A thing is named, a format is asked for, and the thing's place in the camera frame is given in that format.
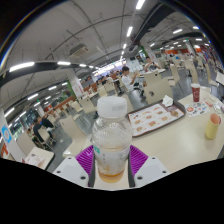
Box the white crumpled napkin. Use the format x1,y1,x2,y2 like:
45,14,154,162
161,95,175,108

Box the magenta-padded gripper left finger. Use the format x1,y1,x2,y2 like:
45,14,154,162
52,144,98,189

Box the ceiling air conditioner unit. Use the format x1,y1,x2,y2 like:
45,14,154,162
68,43,90,59

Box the white cafeteria table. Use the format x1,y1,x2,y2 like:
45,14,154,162
24,146,55,171

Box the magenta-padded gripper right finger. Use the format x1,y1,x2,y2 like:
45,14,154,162
128,144,172,189

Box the beige cafeteria chairs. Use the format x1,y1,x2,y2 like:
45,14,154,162
15,56,222,158

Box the yellow mug pink inside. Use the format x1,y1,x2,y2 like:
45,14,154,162
204,113,222,141

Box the clear drink bottle white cap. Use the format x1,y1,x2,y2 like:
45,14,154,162
91,96,134,184

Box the colourful printed flyer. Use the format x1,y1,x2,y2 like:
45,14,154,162
184,101,211,118

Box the brown food tray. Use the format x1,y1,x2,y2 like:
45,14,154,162
127,101,187,138

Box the ceiling strip lights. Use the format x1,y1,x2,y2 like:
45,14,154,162
0,0,214,118

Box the person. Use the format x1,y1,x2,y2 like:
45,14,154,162
120,65,138,93
32,116,55,145
143,55,161,73

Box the red paper cup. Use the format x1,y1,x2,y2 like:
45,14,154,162
190,83,202,103

